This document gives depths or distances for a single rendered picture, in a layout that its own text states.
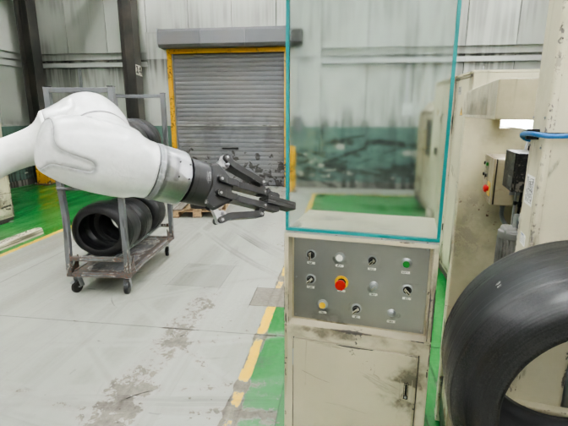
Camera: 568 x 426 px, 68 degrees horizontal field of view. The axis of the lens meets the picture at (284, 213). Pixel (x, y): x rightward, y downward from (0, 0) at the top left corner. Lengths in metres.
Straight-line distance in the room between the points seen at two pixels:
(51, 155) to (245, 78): 9.46
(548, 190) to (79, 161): 1.00
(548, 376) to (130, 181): 1.14
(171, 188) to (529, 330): 0.65
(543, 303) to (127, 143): 0.73
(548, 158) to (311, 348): 1.06
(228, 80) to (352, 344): 8.87
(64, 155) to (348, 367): 1.36
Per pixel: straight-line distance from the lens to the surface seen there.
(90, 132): 0.63
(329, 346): 1.70
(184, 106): 10.43
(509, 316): 0.87
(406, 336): 1.67
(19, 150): 0.79
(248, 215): 0.76
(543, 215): 1.19
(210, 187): 0.70
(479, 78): 4.16
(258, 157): 9.99
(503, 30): 10.39
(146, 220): 4.62
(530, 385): 1.37
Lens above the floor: 1.70
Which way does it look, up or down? 13 degrees down
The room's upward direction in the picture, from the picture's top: straight up
